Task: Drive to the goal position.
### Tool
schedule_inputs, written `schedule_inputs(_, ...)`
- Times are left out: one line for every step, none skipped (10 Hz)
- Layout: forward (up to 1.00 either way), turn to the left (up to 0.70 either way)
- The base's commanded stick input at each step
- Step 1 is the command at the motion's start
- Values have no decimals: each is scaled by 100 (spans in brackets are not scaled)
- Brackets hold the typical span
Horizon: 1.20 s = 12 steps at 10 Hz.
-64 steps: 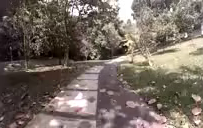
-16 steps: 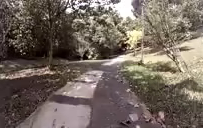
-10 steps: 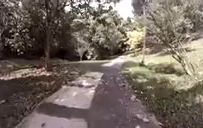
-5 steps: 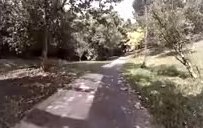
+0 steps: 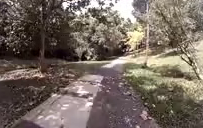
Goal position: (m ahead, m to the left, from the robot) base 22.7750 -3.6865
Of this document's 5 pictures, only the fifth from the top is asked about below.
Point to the thin branching tree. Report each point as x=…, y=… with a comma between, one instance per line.
x=193, y=61

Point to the paved slab path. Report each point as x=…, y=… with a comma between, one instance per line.
x=72, y=106

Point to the pole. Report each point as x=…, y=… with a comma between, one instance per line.
x=147, y=33

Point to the grass slope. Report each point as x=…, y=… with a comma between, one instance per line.
x=169, y=96

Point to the tree with straight trunk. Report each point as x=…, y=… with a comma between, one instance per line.
x=42, y=50

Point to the leaf-covered ground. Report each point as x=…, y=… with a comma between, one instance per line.
x=19, y=93

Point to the dense wood of trees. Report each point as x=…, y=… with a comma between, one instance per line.
x=95, y=36

